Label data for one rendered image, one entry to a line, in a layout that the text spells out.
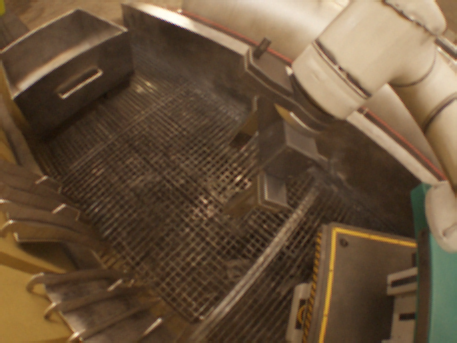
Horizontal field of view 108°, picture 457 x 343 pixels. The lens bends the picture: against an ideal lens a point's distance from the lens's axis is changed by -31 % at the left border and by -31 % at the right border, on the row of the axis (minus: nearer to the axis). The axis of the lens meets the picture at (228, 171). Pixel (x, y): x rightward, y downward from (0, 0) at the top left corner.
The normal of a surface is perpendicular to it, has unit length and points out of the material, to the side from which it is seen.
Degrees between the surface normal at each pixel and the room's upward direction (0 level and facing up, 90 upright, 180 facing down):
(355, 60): 71
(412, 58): 90
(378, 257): 0
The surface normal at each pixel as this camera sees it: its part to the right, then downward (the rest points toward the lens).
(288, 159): -0.05, 0.79
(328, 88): -0.40, 0.58
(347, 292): 0.11, -0.50
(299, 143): 0.50, -0.50
